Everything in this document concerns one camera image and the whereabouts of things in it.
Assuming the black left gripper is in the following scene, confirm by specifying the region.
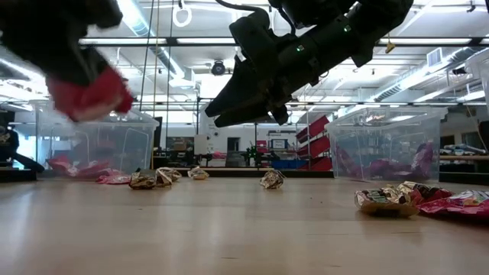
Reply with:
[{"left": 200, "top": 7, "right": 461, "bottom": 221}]
[{"left": 22, "top": 22, "right": 112, "bottom": 87}]

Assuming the black right camera cable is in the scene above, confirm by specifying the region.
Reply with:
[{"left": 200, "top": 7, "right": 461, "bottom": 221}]
[{"left": 215, "top": 0, "right": 270, "bottom": 24}]

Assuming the small monitor screen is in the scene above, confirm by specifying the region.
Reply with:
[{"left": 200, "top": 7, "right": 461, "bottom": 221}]
[{"left": 269, "top": 137, "right": 288, "bottom": 152}]

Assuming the black metal frame stand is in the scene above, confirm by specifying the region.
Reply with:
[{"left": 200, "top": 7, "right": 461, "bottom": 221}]
[{"left": 195, "top": 97, "right": 259, "bottom": 169}]

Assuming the white vent box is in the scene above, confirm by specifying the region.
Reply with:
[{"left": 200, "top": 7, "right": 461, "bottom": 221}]
[{"left": 426, "top": 47, "right": 444, "bottom": 68}]

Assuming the white hanging cable loop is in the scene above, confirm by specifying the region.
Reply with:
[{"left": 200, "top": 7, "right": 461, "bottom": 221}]
[{"left": 172, "top": 0, "right": 192, "bottom": 28}]

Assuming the blue storage bin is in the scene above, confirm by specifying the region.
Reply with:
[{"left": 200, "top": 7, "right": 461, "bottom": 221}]
[{"left": 270, "top": 159, "right": 309, "bottom": 170}]

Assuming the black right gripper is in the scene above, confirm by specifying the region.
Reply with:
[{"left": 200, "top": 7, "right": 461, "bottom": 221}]
[{"left": 204, "top": 17, "right": 358, "bottom": 129}]

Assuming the large clear plastic bin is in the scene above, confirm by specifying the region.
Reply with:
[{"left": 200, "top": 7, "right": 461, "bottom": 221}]
[{"left": 464, "top": 49, "right": 489, "bottom": 115}]

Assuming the white cabinet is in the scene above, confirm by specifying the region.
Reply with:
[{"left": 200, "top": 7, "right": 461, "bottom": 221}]
[{"left": 198, "top": 110, "right": 229, "bottom": 156}]

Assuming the red bin shelving rack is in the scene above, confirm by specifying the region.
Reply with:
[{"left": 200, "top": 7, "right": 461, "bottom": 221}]
[{"left": 294, "top": 114, "right": 334, "bottom": 173}]

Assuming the black ceiling camera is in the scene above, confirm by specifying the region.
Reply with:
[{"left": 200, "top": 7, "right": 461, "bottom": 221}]
[{"left": 210, "top": 60, "right": 227, "bottom": 76}]

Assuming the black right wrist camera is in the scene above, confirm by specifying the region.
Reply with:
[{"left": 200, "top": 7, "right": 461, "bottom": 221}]
[{"left": 228, "top": 15, "right": 280, "bottom": 73}]

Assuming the wooden workbench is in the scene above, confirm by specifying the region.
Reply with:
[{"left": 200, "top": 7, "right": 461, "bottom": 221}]
[{"left": 439, "top": 154, "right": 489, "bottom": 162}]

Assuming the small clear plastic bin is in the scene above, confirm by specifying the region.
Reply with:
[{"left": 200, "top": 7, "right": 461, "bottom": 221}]
[
  {"left": 326, "top": 105, "right": 449, "bottom": 183},
  {"left": 34, "top": 99, "right": 160, "bottom": 176}
]

